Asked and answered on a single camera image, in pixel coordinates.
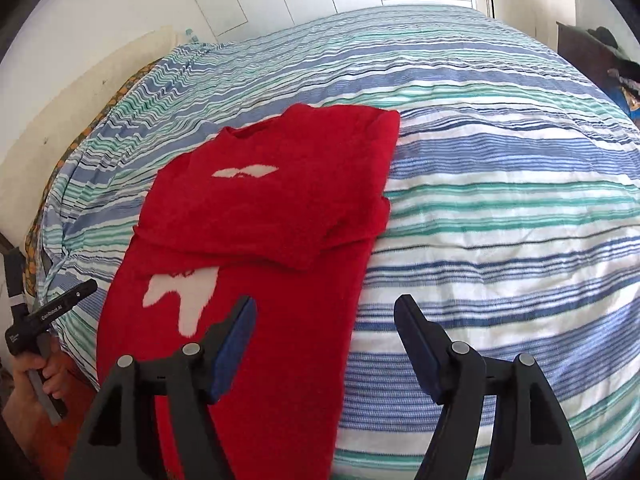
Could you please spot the dark bedside stand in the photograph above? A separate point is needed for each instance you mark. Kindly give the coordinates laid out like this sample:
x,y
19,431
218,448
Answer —
x,y
15,275

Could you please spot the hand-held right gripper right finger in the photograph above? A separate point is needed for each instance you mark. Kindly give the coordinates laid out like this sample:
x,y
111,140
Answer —
x,y
425,355

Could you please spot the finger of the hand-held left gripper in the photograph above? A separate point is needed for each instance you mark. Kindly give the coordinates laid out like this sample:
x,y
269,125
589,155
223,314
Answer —
x,y
80,294

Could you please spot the orange patterned bed sheet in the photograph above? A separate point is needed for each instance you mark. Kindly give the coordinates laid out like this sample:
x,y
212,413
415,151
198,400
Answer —
x,y
67,157

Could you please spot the red sweater with white bunny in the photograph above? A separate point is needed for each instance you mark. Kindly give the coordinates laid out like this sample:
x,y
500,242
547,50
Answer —
x,y
280,200

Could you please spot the cream padded headboard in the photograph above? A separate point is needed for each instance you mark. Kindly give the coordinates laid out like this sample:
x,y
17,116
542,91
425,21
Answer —
x,y
75,85

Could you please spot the small clear bottle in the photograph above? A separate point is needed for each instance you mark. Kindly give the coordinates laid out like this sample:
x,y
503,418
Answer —
x,y
191,35

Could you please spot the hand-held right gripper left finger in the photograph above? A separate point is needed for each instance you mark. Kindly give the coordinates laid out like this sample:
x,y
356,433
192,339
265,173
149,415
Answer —
x,y
235,345

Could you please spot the striped blue green duvet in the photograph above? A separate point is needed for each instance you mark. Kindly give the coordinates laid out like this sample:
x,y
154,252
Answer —
x,y
500,210

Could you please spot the pile of mixed clothes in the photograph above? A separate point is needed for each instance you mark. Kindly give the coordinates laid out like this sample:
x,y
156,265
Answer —
x,y
625,90

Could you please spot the dark wooden dresser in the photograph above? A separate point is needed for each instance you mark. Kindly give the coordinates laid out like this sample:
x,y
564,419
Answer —
x,y
575,45

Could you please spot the person's left hand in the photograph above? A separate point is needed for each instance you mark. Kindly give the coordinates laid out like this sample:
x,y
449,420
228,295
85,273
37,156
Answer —
x,y
22,390

